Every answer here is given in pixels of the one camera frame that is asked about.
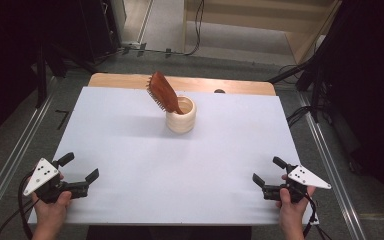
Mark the person's left hand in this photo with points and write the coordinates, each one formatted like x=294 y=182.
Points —
x=50 y=213

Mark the light wooden table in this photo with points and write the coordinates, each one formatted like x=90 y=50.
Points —
x=120 y=81

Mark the aluminium floor rail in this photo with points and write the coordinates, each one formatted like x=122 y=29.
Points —
x=16 y=146
x=330 y=166

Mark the light wooden shelf unit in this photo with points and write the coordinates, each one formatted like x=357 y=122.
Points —
x=246 y=16

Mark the white board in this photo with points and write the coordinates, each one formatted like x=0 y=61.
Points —
x=153 y=173

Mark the black metal stand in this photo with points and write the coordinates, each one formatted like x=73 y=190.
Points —
x=41 y=76
x=316 y=93

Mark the brown wooden hairbrush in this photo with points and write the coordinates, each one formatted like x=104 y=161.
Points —
x=162 y=91

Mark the person's right hand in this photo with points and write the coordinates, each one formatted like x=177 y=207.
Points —
x=291 y=213

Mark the cream ribbed cup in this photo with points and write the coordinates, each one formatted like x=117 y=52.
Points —
x=181 y=123

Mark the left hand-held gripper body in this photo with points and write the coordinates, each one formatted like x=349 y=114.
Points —
x=41 y=173

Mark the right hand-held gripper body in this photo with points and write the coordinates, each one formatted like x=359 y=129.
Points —
x=305 y=176

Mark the dark round table grommet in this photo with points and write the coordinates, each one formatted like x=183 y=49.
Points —
x=219 y=91

